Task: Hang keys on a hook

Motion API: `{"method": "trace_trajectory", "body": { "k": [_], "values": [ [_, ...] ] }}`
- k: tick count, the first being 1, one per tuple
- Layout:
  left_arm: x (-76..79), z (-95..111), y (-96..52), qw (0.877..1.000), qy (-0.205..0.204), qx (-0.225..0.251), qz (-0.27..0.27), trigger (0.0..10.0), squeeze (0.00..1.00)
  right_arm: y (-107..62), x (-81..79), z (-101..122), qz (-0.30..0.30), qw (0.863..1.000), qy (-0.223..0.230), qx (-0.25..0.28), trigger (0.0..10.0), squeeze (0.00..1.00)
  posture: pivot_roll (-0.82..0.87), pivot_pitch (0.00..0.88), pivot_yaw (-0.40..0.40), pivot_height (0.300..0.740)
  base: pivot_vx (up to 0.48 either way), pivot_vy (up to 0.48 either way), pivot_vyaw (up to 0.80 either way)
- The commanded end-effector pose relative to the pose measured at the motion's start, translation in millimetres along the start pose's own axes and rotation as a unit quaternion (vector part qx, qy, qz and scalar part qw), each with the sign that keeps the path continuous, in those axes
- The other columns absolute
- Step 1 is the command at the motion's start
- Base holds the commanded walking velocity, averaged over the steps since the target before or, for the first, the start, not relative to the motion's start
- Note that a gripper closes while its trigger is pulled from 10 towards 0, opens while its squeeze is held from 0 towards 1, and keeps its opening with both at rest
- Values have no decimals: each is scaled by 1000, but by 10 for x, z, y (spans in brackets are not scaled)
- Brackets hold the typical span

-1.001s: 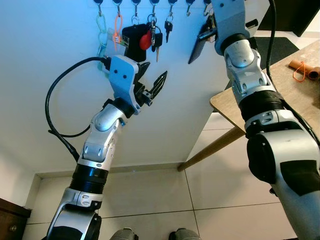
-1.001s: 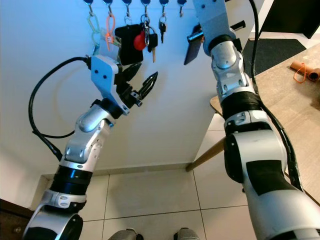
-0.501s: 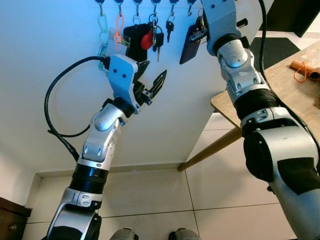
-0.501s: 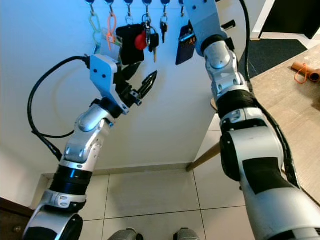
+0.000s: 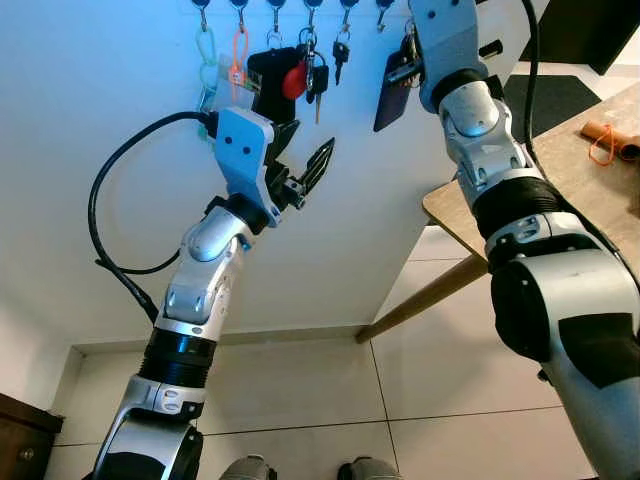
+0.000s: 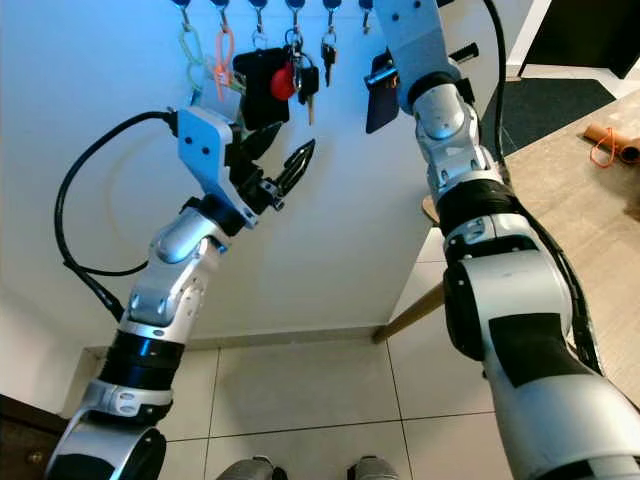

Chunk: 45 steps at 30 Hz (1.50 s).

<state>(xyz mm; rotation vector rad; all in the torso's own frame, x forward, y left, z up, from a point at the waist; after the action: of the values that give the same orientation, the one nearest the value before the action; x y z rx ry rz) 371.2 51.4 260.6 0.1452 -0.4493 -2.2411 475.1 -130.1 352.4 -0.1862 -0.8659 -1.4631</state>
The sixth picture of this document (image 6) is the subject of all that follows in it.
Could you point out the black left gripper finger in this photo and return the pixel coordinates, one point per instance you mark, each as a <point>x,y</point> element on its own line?
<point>295,168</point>
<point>260,142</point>

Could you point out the black key pouch silver key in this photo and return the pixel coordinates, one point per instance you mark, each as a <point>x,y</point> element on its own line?
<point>380,100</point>

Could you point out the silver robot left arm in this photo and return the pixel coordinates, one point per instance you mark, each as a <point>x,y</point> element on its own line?
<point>175,290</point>

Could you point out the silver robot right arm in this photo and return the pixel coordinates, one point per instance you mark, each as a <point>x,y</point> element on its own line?
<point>510,300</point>

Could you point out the black headed key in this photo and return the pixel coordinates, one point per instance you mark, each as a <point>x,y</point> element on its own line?
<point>328,50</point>

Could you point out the black key fob red button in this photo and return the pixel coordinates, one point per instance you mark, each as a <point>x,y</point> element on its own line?
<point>255,75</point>

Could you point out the orange carabiner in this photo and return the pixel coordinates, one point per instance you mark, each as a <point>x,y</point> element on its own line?
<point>220,72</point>

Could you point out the green carabiner with tag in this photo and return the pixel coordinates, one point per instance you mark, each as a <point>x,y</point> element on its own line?
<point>196,70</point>

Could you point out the dark blue rug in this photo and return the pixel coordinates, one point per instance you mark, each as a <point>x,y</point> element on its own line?
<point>550,110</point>

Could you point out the black cabinet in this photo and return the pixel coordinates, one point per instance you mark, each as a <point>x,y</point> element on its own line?
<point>580,30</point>

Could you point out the light wooden table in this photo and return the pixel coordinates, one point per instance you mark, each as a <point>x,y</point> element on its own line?
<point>580,220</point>

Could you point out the brown cardboard tube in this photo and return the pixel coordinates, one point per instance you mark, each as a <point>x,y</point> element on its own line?
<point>625,147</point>

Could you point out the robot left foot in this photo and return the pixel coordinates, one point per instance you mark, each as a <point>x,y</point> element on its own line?
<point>246,470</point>

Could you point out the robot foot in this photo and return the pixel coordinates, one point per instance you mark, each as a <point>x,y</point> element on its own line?
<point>372,470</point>
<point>246,470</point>

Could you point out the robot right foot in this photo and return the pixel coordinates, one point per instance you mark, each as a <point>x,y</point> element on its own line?
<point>372,470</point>

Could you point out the dark brown wooden cabinet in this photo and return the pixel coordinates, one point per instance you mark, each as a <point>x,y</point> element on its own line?
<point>25,445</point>

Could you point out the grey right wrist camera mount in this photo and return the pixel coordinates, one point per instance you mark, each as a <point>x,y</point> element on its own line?
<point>420,40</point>

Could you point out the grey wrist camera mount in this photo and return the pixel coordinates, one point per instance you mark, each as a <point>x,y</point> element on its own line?
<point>420,40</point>
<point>205,145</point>

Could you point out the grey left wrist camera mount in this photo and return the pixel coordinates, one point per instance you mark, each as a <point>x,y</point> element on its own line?
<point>205,145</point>

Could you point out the black base metal wall hook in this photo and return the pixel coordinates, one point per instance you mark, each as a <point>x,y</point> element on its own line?
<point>330,8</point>
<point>295,8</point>
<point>183,8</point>
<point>259,8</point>
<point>365,8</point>
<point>222,8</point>

